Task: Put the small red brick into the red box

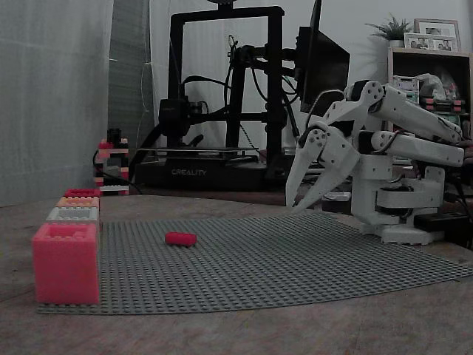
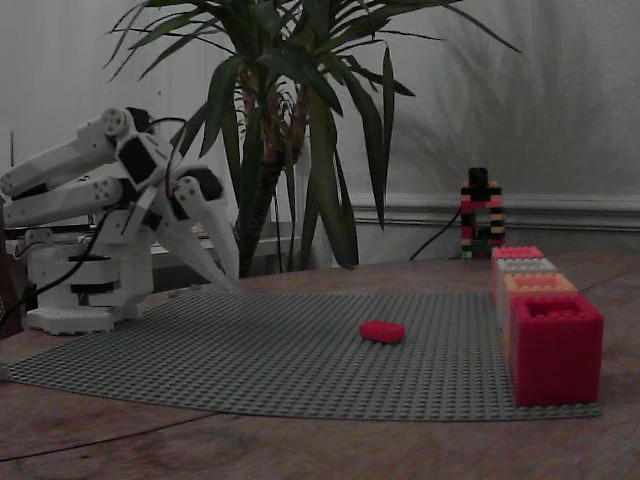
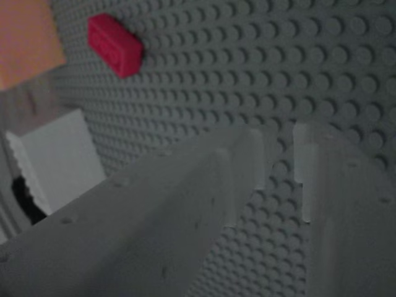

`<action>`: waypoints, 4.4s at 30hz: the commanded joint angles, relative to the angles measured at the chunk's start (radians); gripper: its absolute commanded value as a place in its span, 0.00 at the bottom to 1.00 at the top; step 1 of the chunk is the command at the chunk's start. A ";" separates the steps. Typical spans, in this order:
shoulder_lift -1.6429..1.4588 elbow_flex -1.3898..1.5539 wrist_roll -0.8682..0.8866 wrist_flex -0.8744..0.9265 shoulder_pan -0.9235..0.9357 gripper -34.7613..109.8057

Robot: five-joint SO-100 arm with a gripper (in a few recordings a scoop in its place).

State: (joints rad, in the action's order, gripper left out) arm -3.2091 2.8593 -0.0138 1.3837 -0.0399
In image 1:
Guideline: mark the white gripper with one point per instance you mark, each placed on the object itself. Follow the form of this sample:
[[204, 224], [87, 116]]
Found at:
[[338, 154]]

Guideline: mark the red Lego brick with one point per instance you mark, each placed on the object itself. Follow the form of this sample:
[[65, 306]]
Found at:
[[180, 239]]

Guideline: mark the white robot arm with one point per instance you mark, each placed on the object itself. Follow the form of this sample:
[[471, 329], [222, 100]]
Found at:
[[414, 148]]

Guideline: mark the grey Lego baseplate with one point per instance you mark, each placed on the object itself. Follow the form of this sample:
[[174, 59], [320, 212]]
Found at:
[[240, 266]]

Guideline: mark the red lego box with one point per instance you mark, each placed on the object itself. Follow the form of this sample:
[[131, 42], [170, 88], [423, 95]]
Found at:
[[81, 192]]

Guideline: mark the orange lego box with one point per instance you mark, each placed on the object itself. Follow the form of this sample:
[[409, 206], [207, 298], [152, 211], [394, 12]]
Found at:
[[77, 202]]

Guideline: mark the white lego box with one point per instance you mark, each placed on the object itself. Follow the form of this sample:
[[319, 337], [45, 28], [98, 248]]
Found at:
[[59, 215]]

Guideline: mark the large pink lego box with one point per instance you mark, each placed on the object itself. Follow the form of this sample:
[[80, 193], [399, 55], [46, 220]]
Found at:
[[66, 270]]

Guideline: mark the black computer monitor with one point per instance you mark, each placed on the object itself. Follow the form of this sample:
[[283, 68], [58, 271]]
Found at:
[[325, 74]]

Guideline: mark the black Creality 3D printer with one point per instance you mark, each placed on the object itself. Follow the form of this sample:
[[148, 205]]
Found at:
[[207, 172]]

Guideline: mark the black power strip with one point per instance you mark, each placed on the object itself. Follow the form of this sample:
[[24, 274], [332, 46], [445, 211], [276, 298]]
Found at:
[[443, 220]]

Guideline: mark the clear plastic bag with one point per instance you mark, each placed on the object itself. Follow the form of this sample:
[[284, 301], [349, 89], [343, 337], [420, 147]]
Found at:
[[438, 85]]

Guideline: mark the wooden shelf unit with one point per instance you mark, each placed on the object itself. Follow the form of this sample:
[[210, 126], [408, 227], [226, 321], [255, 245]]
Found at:
[[428, 59]]

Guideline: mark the green potted plant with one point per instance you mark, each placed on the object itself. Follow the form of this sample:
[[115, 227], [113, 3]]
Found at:
[[393, 27]]

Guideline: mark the grey curtain panel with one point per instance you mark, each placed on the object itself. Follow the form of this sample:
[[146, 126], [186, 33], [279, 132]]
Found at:
[[129, 74]]

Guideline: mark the small white photo frame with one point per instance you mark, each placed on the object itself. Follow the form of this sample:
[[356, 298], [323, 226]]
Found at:
[[430, 42]]

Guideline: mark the large white photo frame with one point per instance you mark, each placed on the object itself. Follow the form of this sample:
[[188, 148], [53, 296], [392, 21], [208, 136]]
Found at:
[[436, 27]]

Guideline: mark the Lego tower with camera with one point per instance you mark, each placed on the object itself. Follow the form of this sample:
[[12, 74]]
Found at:
[[112, 162]]

